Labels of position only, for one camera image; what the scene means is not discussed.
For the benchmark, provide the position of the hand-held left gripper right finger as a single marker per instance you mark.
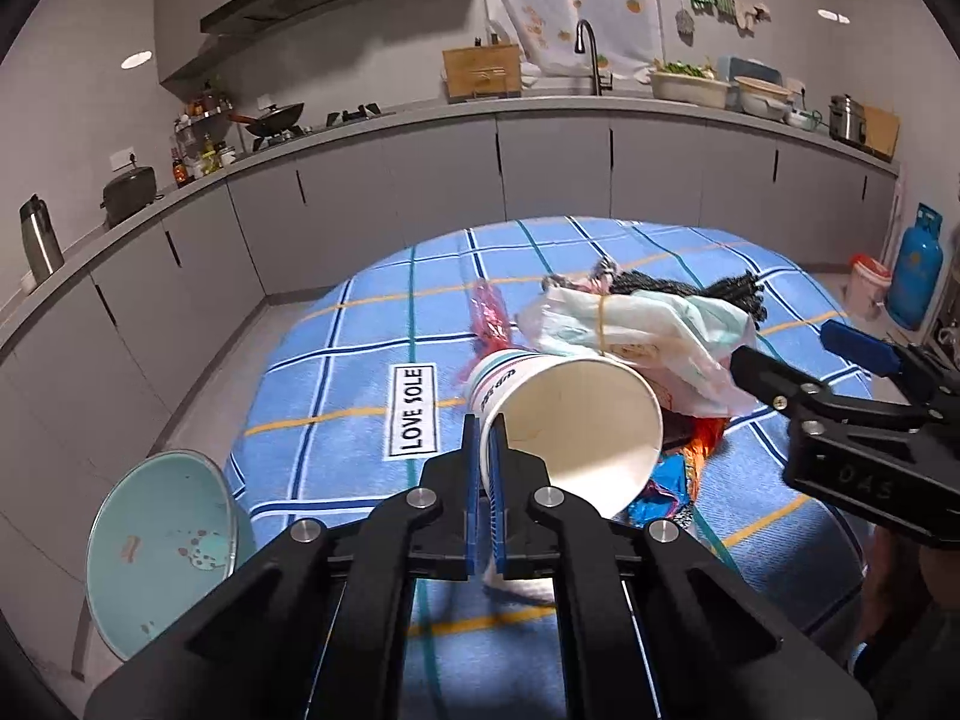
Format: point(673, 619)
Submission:
point(496, 510)

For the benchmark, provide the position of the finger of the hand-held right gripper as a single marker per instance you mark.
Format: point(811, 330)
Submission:
point(862, 345)
point(780, 382)

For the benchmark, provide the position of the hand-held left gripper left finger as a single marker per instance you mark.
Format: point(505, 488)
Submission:
point(471, 495)

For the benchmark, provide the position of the white paper cup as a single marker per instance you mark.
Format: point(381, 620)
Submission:
point(585, 420)

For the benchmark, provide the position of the white plastic bag bundle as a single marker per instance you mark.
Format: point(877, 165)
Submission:
point(637, 315)

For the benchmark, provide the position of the shiny patterned snack wrapper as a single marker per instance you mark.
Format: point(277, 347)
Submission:
point(491, 315)

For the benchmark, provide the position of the teal trash bin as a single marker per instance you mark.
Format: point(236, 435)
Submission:
point(157, 547)

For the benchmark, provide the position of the white bucket red lid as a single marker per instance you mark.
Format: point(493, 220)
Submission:
point(868, 289)

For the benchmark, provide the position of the pale printed plastic bag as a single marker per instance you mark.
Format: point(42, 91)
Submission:
point(697, 382)

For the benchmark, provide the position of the blue gas cylinder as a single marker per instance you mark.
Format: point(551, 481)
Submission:
point(913, 270)

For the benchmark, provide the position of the black mesh net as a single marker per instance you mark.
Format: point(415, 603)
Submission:
point(727, 292)

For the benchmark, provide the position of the blue orange snack wrapper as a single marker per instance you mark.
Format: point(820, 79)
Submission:
point(667, 484)

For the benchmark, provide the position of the blue checkered tablecloth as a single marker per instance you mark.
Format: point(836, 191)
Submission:
point(360, 360)

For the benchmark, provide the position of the wooden cutting board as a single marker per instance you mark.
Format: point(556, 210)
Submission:
point(883, 131)

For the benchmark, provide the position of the steel stock pot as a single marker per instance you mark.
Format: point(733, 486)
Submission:
point(847, 120)

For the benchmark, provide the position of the small white bowl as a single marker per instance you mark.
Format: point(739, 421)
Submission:
point(801, 120)

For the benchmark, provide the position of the beige lidded basin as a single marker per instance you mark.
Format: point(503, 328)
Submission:
point(761, 97)

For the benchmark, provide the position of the grey blue storage box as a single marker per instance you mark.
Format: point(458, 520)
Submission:
point(750, 67)

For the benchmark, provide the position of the cream basin with vegetables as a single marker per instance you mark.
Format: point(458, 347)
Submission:
point(686, 86)

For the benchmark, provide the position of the grey kitchen cabinets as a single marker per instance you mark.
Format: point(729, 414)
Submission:
point(555, 165)

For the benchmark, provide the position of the black kitchen faucet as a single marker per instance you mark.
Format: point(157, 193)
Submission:
point(596, 52)

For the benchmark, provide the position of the black gas stove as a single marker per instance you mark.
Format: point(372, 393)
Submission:
point(352, 118)

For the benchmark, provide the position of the black wok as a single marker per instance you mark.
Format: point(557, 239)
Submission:
point(277, 118)

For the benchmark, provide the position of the wooden knife block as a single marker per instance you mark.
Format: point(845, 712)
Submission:
point(484, 71)

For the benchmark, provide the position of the white fruit print curtain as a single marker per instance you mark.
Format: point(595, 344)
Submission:
point(570, 0)

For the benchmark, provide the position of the spice rack with bottles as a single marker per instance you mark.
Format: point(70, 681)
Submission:
point(202, 142)

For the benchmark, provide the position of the dark rice cooker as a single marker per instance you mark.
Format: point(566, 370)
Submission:
point(129, 195)

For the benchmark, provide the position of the steel thermos flask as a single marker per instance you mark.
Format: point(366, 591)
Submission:
point(41, 240)

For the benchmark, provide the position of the wall hook rack with towels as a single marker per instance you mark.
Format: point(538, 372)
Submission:
point(716, 4)

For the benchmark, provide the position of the white wall outlet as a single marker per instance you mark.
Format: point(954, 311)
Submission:
point(124, 159)

